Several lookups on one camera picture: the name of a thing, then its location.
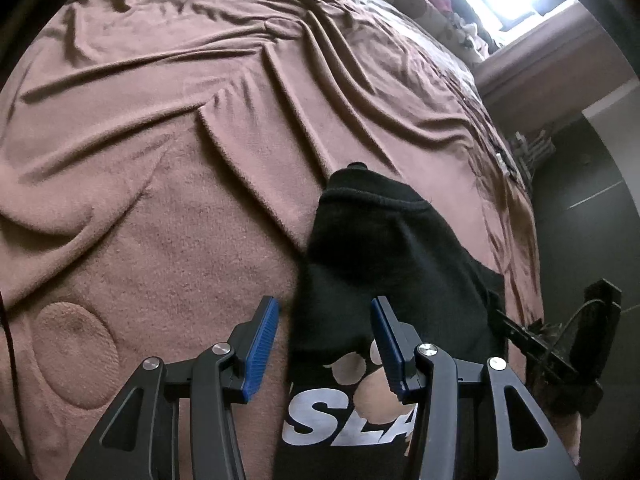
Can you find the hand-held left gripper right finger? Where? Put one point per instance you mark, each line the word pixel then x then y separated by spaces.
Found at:
pixel 387 350

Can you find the white plush toy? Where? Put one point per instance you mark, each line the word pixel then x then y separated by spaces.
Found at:
pixel 465 35

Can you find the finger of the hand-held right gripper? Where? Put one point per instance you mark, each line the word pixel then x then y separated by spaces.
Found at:
pixel 522 335

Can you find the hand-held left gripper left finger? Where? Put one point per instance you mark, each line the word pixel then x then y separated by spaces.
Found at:
pixel 260 350

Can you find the black bear print t-shirt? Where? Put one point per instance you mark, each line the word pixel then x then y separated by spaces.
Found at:
pixel 380 260

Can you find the brown blanket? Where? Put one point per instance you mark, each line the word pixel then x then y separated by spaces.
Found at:
pixel 150 160

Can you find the person's right forearm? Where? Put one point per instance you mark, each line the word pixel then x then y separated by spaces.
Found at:
pixel 570 435

